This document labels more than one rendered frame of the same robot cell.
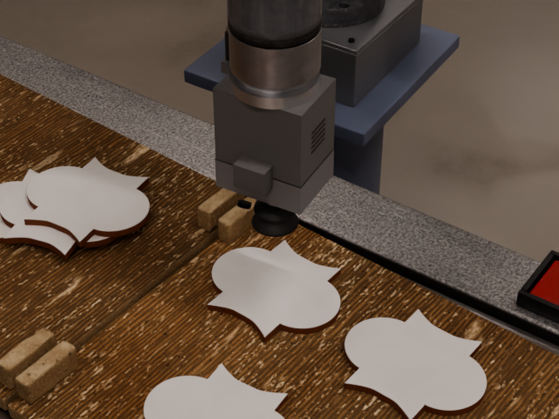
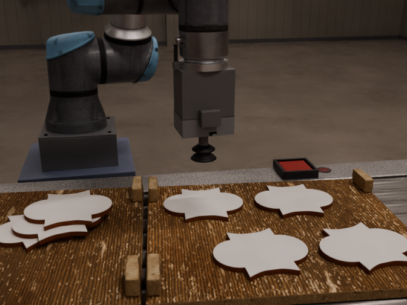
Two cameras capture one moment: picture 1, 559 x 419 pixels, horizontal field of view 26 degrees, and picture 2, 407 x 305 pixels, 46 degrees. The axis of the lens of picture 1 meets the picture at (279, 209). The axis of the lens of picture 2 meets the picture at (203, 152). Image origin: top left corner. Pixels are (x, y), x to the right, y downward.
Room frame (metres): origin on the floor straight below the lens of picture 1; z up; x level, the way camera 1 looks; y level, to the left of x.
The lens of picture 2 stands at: (0.30, 0.52, 1.31)
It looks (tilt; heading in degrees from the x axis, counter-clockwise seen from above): 20 degrees down; 316
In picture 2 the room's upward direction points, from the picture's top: straight up
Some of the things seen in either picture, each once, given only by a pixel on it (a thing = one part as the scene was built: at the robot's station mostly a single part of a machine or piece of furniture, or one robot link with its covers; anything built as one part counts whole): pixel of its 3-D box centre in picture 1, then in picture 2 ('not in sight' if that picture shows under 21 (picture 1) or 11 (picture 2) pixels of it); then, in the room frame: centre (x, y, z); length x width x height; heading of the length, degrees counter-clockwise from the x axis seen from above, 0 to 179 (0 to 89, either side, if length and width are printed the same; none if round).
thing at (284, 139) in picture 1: (265, 133); (203, 97); (0.83, 0.01, 1.13); 0.10 x 0.09 x 0.16; 151
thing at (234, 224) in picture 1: (242, 217); (153, 188); (0.94, 0.04, 0.95); 0.06 x 0.02 x 0.03; 142
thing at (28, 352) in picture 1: (27, 357); (132, 275); (0.74, 0.22, 0.95); 0.06 x 0.02 x 0.03; 142
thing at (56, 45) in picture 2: not in sight; (74, 60); (1.37, -0.07, 1.12); 0.13 x 0.12 x 0.14; 68
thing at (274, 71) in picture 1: (271, 47); (201, 45); (0.84, 0.01, 1.21); 0.08 x 0.08 x 0.05
